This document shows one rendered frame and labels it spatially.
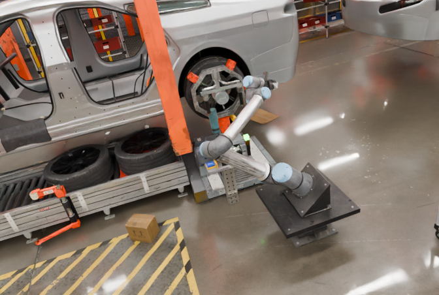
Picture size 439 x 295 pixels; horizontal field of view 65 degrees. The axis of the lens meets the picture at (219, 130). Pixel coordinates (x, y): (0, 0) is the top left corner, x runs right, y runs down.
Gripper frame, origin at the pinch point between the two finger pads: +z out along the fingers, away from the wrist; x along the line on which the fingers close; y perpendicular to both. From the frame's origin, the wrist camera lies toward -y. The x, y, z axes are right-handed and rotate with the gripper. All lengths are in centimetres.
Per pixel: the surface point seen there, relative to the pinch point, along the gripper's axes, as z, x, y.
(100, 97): -72, -203, -57
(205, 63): -15, -70, -48
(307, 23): 394, -190, -262
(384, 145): 149, 7, 58
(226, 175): -18, -63, 66
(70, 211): -124, -170, 73
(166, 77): -74, -53, -18
